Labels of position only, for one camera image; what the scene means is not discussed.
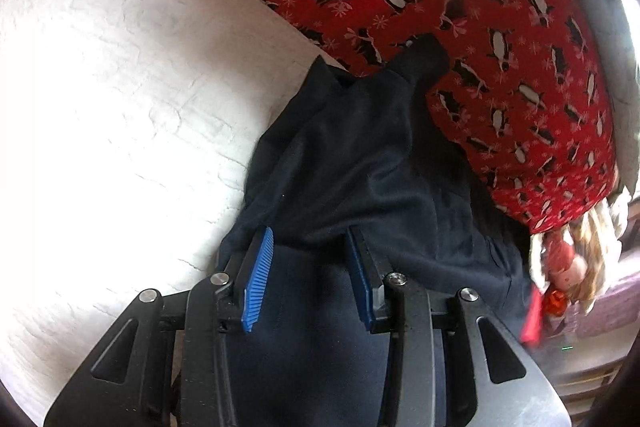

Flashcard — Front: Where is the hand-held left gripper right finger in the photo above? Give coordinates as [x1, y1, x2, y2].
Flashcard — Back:
[345, 227, 571, 427]

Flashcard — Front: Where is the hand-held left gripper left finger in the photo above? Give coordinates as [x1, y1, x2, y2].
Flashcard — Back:
[44, 227, 275, 427]

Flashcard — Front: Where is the navy zip jacket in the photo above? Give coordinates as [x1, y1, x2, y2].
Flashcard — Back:
[215, 34, 538, 427]

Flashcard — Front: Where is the red pillow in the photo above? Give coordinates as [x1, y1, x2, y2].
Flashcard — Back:
[520, 287, 547, 349]

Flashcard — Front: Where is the blond hair doll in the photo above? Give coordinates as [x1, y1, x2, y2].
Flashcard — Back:
[530, 197, 625, 323]

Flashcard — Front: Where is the white quilted bedspread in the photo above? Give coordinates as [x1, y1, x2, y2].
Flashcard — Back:
[0, 0, 351, 418]

